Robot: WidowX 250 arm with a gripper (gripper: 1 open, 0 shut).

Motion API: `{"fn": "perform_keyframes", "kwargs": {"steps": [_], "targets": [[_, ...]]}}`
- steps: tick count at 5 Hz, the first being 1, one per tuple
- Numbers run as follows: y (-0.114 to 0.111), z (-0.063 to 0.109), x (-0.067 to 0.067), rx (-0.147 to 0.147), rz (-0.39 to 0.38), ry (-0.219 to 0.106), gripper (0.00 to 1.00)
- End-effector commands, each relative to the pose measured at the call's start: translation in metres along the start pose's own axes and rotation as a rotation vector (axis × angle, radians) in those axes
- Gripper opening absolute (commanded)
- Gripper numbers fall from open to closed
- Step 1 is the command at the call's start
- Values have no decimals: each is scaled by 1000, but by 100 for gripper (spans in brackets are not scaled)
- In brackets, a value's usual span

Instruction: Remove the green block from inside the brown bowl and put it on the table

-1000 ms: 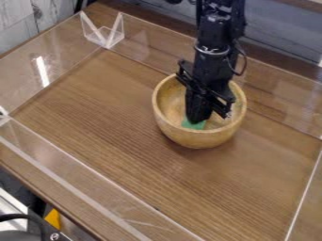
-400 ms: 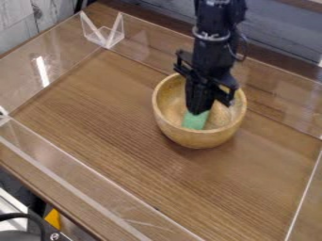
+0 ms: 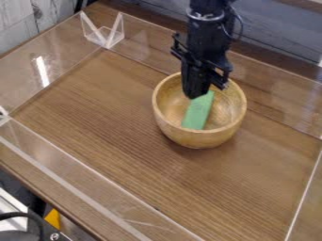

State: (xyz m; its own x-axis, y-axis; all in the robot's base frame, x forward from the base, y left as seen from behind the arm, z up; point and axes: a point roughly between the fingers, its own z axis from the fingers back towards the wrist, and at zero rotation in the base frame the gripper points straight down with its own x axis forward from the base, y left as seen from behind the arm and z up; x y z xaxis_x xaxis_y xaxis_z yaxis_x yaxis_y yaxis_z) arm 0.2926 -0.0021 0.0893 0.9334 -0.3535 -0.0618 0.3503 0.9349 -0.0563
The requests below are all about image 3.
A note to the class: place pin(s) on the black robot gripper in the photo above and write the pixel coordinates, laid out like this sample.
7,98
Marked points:
201,50

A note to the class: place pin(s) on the green rectangular block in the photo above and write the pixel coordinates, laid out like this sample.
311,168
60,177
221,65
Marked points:
198,111

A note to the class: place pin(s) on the brown wooden bowl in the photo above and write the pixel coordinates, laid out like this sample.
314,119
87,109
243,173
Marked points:
225,119

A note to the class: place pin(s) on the clear acrylic tray wall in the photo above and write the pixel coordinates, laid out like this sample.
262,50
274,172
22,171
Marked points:
80,141

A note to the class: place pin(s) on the yellow black device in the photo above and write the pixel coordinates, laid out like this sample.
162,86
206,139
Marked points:
44,224

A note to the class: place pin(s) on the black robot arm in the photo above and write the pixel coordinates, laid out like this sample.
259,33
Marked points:
206,6

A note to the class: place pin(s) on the clear acrylic corner bracket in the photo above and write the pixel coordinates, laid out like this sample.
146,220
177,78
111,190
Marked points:
104,36

